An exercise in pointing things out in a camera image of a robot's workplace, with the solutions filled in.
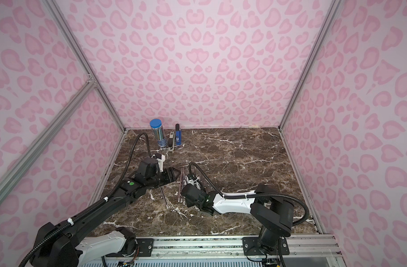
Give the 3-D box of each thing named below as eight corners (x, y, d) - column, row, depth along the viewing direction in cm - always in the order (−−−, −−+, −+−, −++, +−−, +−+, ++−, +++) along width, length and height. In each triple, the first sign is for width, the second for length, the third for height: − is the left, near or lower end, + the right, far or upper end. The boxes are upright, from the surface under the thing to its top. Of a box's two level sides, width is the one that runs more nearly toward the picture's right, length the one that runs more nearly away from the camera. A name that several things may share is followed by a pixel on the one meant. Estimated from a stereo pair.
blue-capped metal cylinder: (157, 148, 112) (148, 126, 96) (159, 140, 116) (151, 119, 101) (166, 148, 112) (159, 126, 96) (168, 140, 116) (161, 119, 101)
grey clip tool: (168, 151, 110) (167, 146, 106) (170, 136, 119) (169, 131, 115) (174, 150, 110) (172, 146, 107) (175, 135, 119) (174, 131, 115)
